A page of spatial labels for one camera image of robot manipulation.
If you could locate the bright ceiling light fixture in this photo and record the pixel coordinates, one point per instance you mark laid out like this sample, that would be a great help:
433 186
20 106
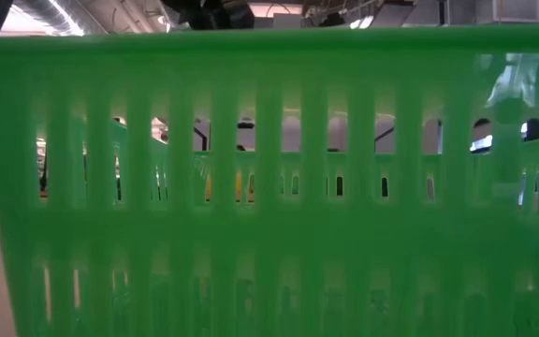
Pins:
362 22

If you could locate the green plastic slotted basket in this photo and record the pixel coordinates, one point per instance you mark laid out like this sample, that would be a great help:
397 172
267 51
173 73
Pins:
269 224

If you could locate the large silver ventilation duct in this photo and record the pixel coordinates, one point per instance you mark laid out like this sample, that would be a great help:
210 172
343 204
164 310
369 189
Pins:
49 14

